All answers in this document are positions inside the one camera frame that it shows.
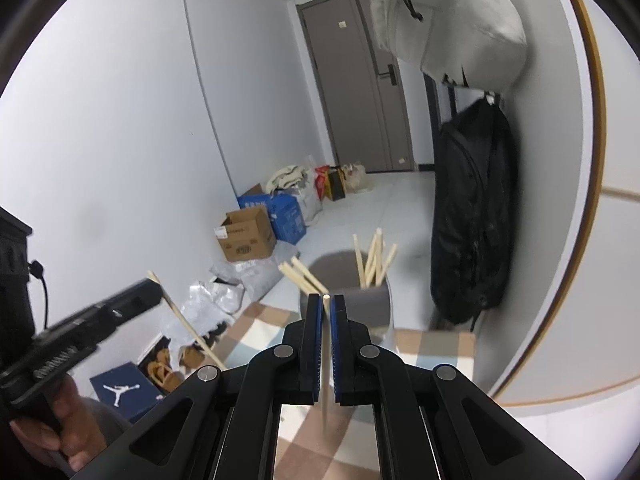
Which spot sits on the red bag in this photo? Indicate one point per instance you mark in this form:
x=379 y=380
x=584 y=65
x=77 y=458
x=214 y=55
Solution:
x=321 y=185

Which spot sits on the checked tablecloth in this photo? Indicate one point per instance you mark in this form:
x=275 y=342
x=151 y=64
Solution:
x=435 y=350

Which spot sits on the clear plastic wrap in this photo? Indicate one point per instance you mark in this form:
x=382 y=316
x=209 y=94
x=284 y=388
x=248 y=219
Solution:
x=220 y=300

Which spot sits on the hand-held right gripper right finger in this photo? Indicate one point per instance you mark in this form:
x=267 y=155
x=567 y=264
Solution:
x=339 y=345

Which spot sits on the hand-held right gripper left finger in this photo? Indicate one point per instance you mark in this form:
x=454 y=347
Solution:
x=312 y=345

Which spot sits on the brown cardboard box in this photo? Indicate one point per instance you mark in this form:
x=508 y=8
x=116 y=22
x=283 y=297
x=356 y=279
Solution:
x=250 y=240

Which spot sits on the translucent plastic bag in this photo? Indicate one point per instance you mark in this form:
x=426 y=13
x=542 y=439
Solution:
x=359 y=177

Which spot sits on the blue cardboard box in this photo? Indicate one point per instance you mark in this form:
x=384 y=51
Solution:
x=287 y=220

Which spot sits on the dark blue shoe box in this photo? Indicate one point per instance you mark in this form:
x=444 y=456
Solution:
x=120 y=390

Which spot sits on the beige canvas bag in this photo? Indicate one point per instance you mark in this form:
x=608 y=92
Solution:
x=450 y=25

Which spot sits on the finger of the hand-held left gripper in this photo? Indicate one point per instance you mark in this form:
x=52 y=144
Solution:
x=135 y=300

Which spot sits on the black and yellow paper bag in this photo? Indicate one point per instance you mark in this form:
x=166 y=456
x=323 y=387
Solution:
x=335 y=185

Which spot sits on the brown slipper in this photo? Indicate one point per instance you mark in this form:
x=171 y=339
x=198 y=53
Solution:
x=165 y=372
x=190 y=356

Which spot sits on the black shoes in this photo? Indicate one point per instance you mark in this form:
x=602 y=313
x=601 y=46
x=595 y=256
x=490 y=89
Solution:
x=215 y=334

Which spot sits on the black backpack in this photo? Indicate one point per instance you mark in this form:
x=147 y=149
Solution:
x=475 y=210

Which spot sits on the white plastic utensil holder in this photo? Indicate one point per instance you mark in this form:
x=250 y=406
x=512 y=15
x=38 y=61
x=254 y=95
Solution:
x=365 y=305

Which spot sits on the person's left hand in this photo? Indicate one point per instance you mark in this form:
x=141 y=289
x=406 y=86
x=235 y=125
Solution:
x=75 y=425

